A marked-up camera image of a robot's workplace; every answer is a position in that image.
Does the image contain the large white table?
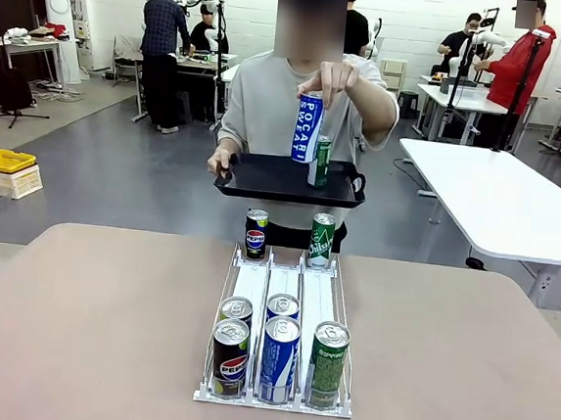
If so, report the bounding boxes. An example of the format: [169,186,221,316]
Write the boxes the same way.
[384,136,561,310]

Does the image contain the yellow plastic crate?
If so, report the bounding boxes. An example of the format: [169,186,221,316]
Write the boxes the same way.
[0,148,38,176]

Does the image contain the white drawer cabinet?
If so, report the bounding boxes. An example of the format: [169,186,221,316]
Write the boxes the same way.
[377,57,408,100]

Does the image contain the black stool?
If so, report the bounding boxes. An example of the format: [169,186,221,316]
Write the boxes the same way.
[395,89,420,120]

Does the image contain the black tripod with bag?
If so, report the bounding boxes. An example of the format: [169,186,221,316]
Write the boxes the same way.
[0,37,58,133]

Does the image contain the white can dispenser rack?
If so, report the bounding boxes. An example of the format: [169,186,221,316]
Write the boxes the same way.
[192,239,367,419]

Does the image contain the white plastic crate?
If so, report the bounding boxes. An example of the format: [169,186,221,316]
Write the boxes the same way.
[0,160,47,203]

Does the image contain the person's right forearm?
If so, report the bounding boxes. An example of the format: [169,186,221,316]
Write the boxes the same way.
[214,116,245,162]

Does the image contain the grey background desk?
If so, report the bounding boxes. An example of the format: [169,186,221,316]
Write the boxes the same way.
[169,47,239,123]

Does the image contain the person's right hand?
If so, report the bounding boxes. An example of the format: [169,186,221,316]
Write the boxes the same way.
[206,146,238,177]

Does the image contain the person's left hand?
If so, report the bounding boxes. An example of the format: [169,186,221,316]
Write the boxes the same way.
[296,58,362,114]

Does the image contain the person in black t-shirt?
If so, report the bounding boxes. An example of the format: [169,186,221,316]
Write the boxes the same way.
[341,0,375,59]

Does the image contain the black camera stand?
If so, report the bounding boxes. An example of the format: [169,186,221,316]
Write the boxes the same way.
[441,2,500,147]

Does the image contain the green Chilsung cider can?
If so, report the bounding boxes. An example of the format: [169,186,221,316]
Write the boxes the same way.
[306,134,334,190]
[305,319,353,411]
[306,211,337,270]

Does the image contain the white background work table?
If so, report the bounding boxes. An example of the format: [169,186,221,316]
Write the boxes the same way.
[410,81,511,148]

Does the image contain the seated person in black cap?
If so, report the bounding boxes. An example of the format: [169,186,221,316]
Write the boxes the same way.
[188,1,234,55]

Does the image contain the person in red hoodie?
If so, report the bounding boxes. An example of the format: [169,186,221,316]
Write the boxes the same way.
[467,0,559,156]

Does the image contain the person's left forearm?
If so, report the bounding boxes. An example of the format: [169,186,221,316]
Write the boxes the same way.
[348,76,403,152]

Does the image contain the person in grey sweatshirt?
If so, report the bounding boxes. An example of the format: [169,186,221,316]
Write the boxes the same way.
[207,0,411,258]

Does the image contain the black serving tray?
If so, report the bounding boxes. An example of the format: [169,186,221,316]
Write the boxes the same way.
[211,150,370,212]

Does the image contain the clear plastic bin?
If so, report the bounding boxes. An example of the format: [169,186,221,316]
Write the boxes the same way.
[441,75,480,97]

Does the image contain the blue Pocari Sweat can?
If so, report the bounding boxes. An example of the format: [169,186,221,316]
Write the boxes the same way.
[257,314,304,406]
[290,91,326,166]
[265,292,302,324]

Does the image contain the man in plaid shirt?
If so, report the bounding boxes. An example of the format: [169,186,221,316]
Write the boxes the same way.
[132,0,201,137]

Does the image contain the black Pepsi can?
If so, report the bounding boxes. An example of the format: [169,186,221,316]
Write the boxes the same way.
[242,209,270,262]
[208,316,253,400]
[218,295,255,331]

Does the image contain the cluttered white table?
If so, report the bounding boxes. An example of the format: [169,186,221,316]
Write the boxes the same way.
[0,23,72,104]

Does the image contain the black slanted stand pole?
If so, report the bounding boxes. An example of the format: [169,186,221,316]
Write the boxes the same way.
[491,30,547,156]

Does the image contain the white standing air conditioner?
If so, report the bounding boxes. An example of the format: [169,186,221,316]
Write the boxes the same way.
[29,0,88,86]

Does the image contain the black tripod pole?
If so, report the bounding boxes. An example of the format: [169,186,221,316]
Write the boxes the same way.
[203,0,235,132]

